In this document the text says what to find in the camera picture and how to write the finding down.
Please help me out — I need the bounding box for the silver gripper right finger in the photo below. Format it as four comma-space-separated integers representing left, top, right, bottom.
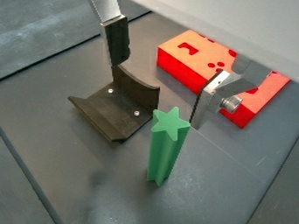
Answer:
189, 55, 271, 130

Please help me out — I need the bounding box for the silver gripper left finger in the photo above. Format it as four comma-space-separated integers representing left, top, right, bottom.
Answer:
88, 0, 131, 67

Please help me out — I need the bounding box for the green star-shaped peg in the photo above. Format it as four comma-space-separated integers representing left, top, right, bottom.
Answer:
147, 107, 191, 186

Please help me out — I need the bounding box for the red shape-sorting board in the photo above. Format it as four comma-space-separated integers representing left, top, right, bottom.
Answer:
156, 30, 289, 129

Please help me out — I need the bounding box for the black plastic holder stand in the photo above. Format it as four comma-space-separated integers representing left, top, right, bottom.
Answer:
68, 66, 160, 142

